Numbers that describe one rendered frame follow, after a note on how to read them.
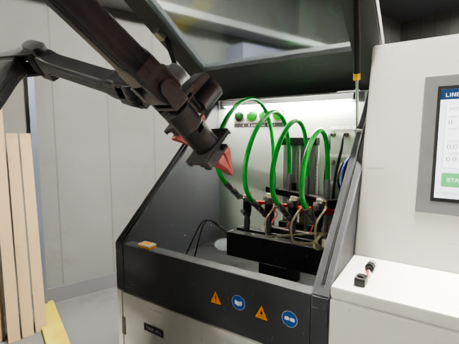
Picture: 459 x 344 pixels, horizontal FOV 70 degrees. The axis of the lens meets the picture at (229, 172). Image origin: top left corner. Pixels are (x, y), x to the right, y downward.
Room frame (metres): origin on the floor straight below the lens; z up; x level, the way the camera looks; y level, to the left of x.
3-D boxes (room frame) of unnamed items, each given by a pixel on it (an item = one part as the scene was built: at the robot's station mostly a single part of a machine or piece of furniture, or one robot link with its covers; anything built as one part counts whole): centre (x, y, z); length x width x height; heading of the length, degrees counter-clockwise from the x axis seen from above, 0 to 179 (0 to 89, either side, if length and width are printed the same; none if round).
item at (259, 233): (1.00, -0.16, 0.91); 0.34 x 0.10 x 0.15; 57
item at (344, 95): (1.29, -0.20, 1.43); 0.54 x 0.03 x 0.02; 57
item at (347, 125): (1.16, -0.40, 1.20); 0.13 x 0.03 x 0.31; 57
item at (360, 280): (0.70, -0.31, 0.99); 0.12 x 0.02 x 0.02; 145
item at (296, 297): (0.87, 0.07, 0.87); 0.62 x 0.04 x 0.16; 57
